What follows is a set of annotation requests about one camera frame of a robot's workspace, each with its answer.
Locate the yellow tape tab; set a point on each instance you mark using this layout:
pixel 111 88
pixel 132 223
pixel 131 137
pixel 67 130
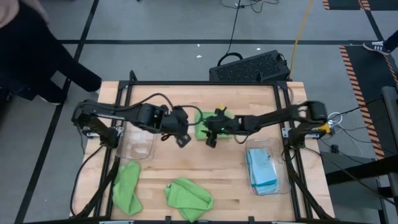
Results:
pixel 221 108

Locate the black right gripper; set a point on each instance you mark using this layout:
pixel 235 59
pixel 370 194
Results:
pixel 220 124

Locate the green microfiber towel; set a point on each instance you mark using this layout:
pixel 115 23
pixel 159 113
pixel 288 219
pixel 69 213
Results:
pixel 200 132
pixel 126 186
pixel 188 199

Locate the person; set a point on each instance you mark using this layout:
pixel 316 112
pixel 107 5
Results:
pixel 377 46
pixel 31 46

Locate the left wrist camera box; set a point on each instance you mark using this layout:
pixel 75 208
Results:
pixel 178 118

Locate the silver arm base bracket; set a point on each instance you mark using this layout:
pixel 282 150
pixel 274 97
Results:
pixel 90 134
pixel 286 133

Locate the black hazard-striped floor mat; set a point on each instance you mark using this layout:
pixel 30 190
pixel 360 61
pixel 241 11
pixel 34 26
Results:
pixel 345 3
pixel 367 81

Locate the clear plastic basket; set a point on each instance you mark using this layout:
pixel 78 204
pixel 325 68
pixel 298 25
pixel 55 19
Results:
pixel 136 146
pixel 284 174

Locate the black metal table frame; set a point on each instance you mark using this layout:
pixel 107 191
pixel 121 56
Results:
pixel 174 83

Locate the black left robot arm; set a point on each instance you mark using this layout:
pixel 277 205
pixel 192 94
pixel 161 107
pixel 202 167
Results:
pixel 115 113

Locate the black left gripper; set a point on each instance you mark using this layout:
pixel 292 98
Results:
pixel 182 138

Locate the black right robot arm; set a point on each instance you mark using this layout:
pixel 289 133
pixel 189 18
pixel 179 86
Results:
pixel 280 116

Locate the black crossbeam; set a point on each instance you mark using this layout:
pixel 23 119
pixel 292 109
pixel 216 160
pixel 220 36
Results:
pixel 357 171

